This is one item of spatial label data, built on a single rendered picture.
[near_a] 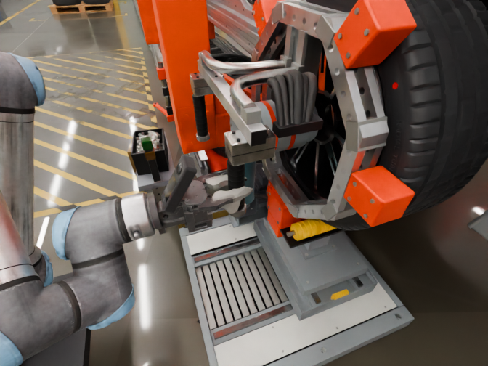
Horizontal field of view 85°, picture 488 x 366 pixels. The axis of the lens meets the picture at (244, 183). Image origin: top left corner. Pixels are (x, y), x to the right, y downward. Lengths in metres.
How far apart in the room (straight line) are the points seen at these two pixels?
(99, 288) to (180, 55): 0.79
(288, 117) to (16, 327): 0.52
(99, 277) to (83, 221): 0.10
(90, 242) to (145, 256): 1.00
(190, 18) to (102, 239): 0.76
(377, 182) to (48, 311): 0.59
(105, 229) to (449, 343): 1.38
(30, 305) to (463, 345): 1.48
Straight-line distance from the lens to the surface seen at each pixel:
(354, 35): 0.53
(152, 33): 3.00
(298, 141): 0.72
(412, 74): 0.56
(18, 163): 0.90
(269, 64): 0.69
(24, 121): 0.88
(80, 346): 1.08
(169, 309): 1.36
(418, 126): 0.56
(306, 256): 1.19
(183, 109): 1.12
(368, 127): 0.54
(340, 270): 1.21
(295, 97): 0.50
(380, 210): 0.53
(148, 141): 1.10
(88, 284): 0.56
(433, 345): 1.49
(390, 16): 0.52
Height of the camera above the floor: 1.21
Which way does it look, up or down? 41 degrees down
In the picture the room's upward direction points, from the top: straight up
